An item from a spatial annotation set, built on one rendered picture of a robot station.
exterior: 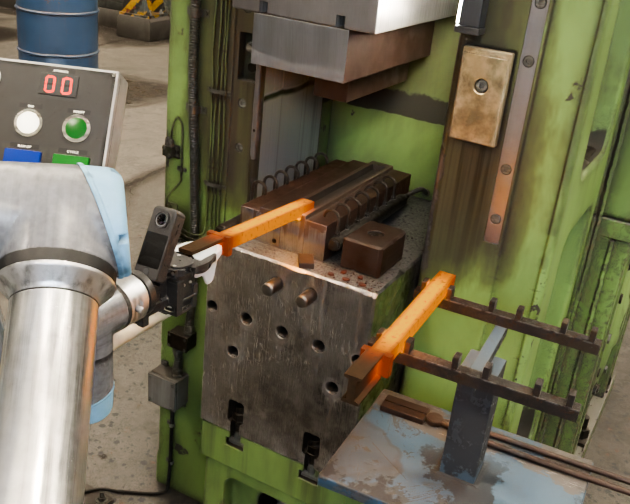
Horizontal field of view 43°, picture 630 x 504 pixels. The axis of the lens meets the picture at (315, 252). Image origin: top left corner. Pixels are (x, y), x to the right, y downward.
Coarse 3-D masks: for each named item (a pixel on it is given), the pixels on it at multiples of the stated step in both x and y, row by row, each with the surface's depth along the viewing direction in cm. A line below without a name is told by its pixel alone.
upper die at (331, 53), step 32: (256, 32) 150; (288, 32) 147; (320, 32) 144; (352, 32) 142; (384, 32) 154; (416, 32) 168; (288, 64) 149; (320, 64) 146; (352, 64) 146; (384, 64) 159
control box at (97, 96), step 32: (0, 64) 167; (32, 64) 167; (0, 96) 166; (32, 96) 166; (64, 96) 166; (96, 96) 166; (0, 128) 165; (64, 128) 165; (96, 128) 165; (0, 160) 165; (96, 160) 164
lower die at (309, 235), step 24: (336, 168) 190; (360, 168) 188; (384, 168) 190; (288, 192) 172; (312, 192) 173; (384, 192) 179; (240, 216) 166; (312, 216) 160; (336, 216) 162; (360, 216) 170; (264, 240) 165; (288, 240) 162; (312, 240) 159
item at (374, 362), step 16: (432, 288) 136; (416, 304) 130; (432, 304) 132; (400, 320) 125; (416, 320) 125; (384, 336) 120; (400, 336) 120; (368, 352) 113; (384, 352) 115; (352, 368) 109; (368, 368) 109; (384, 368) 114; (352, 384) 108; (368, 384) 113; (352, 400) 109
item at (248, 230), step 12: (288, 204) 159; (300, 204) 160; (312, 204) 162; (264, 216) 150; (276, 216) 151; (288, 216) 155; (300, 216) 159; (240, 228) 143; (252, 228) 144; (264, 228) 148; (204, 240) 134; (216, 240) 135; (228, 240) 136; (240, 240) 141; (192, 252) 129; (228, 252) 137
